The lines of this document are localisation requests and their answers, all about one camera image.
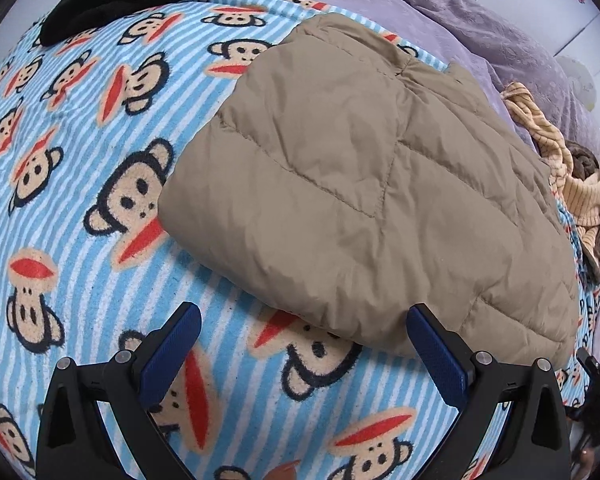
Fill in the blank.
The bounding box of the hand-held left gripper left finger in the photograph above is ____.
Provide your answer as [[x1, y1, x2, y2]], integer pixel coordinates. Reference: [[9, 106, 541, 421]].
[[36, 301, 203, 480]]

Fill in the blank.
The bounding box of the beige puffer jacket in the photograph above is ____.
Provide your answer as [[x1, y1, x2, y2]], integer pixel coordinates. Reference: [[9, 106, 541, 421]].
[[157, 12, 581, 373]]

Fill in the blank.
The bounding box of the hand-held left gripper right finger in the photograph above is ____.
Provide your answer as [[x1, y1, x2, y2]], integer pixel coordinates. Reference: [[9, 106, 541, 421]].
[[406, 302, 574, 480]]

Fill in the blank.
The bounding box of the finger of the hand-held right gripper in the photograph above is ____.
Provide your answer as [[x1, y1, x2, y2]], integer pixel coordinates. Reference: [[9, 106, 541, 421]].
[[576, 346, 600, 379]]

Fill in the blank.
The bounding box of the monkey print striped blanket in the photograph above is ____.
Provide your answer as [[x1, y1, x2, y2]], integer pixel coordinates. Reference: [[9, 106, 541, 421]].
[[0, 0, 600, 480]]

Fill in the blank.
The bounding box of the beige striped garment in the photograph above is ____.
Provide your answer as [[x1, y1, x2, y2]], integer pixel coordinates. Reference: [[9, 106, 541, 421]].
[[502, 81, 600, 261]]

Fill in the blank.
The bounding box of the brown fleece garment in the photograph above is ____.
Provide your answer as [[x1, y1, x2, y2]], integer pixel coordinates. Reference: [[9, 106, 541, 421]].
[[565, 141, 600, 283]]

